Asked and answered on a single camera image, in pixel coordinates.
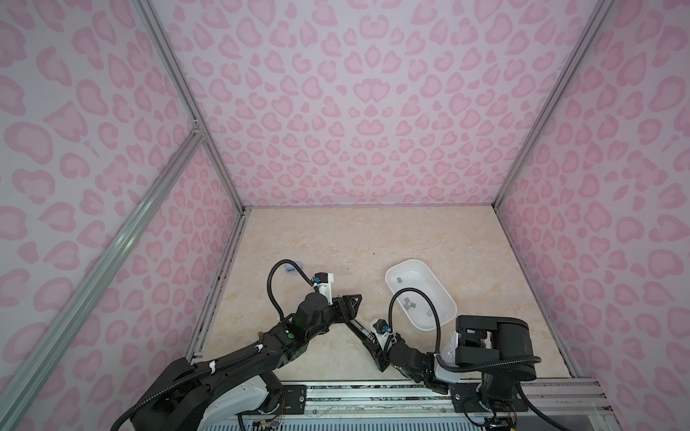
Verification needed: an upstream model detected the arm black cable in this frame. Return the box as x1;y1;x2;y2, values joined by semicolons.
383;287;572;431
266;259;316;321

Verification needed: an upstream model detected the aluminium diagonal frame bar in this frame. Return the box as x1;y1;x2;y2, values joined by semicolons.
1;131;205;430

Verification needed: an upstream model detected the aluminium frame corner post left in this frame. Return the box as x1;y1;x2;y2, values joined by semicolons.
131;0;245;216

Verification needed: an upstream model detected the aluminium frame corner post right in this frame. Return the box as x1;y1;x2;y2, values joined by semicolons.
492;0;618;214

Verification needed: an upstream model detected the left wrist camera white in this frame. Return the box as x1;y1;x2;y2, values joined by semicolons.
313;272;334;305

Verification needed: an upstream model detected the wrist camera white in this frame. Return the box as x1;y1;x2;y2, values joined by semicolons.
371;319;393;350
313;272;334;305

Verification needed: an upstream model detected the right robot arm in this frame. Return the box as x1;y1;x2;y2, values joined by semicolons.
383;315;541;409

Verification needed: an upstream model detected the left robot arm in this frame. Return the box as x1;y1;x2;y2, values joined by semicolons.
111;292;362;430

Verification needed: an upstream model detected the aluminium frame corner post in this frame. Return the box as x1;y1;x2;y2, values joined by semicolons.
492;0;618;214
131;0;245;216

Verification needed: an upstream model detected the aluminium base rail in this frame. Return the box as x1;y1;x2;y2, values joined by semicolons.
144;352;610;431

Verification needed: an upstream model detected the white plastic tray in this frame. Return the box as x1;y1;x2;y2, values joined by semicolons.
385;259;458;332

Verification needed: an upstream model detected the blue small stapler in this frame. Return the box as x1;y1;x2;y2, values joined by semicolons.
284;262;303;273

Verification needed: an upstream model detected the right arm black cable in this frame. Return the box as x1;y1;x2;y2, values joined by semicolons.
383;287;572;431

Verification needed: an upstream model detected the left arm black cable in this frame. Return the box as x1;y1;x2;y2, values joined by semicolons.
266;259;316;321

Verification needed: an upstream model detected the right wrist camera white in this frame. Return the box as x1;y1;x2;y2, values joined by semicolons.
371;319;393;350

